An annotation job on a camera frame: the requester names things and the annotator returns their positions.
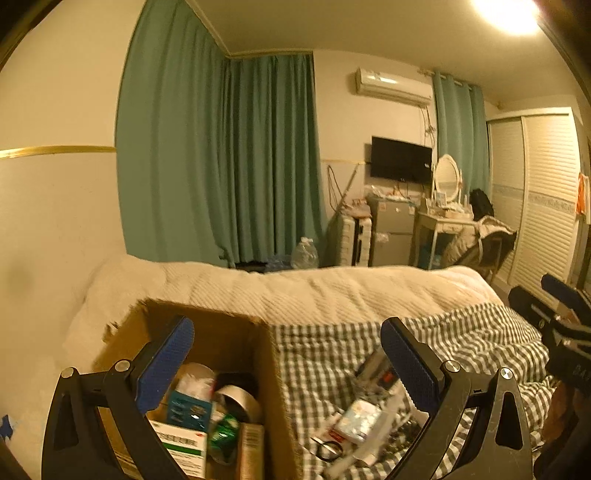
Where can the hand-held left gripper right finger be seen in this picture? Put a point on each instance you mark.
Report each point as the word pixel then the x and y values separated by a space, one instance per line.
pixel 406 364

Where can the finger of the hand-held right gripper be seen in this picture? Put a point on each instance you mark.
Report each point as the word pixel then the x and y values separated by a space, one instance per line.
pixel 531 307
pixel 565 290

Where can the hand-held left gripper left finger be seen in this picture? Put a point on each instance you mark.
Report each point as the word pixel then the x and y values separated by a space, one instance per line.
pixel 166 364

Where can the grey floral tissue pack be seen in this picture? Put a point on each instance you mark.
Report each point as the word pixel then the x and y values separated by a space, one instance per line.
pixel 376 369

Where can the small blue box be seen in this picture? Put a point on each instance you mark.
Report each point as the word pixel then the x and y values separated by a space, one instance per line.
pixel 189 408

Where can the brown cardboard box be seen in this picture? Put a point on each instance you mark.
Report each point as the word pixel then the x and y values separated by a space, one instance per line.
pixel 221 332

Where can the light blue floral tissue pack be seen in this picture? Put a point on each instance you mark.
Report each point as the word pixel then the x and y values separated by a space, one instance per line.
pixel 358 422

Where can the green white medicine box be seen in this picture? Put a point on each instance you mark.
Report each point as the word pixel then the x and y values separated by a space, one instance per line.
pixel 180 443

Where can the silver tape roll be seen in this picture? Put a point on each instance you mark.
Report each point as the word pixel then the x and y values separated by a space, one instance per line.
pixel 238 401

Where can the green packet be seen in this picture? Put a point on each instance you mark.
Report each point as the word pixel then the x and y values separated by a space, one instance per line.
pixel 224 436

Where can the person's right hand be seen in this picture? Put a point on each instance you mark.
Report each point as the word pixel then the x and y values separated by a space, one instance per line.
pixel 561 410

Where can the jacket on chair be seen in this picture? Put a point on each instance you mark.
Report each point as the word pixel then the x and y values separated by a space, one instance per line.
pixel 480 240

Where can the grey white checked blanket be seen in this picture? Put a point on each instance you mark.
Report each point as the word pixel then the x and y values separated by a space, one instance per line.
pixel 314 360

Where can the hanging orange item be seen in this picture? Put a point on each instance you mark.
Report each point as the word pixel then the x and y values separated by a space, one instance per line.
pixel 582 194

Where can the white louvred wardrobe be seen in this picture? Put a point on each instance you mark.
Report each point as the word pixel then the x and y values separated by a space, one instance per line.
pixel 540 194

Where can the white textured bedspread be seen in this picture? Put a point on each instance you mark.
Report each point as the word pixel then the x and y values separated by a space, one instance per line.
pixel 323 290

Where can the black backpack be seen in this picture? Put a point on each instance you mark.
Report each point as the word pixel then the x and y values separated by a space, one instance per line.
pixel 481 203

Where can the white dressing table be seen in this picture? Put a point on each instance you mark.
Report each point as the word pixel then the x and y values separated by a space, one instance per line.
pixel 443 224

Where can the small grey fridge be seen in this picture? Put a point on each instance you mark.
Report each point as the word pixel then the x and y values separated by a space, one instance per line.
pixel 392 230

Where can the white suitcase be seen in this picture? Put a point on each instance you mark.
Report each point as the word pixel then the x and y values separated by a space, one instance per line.
pixel 351 240

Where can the large clear water bottle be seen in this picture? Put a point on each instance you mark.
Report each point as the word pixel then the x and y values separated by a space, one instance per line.
pixel 304 254

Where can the white oval vanity mirror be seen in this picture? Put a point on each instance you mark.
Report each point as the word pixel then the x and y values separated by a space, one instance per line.
pixel 447 177

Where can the narrow green curtain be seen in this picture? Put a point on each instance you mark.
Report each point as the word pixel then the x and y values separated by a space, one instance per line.
pixel 459 129

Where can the wide green curtain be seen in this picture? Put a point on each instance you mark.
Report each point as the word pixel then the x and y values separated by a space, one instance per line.
pixel 207 138

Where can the white air conditioner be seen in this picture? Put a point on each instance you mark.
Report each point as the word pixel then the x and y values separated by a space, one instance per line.
pixel 392 85

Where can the round ceiling lamp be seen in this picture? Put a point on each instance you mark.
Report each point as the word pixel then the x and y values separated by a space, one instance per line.
pixel 505 14

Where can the black wall television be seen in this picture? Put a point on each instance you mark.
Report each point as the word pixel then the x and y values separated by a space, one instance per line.
pixel 400 159

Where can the gold wall trim strip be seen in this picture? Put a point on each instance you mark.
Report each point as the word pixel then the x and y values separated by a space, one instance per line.
pixel 55 151

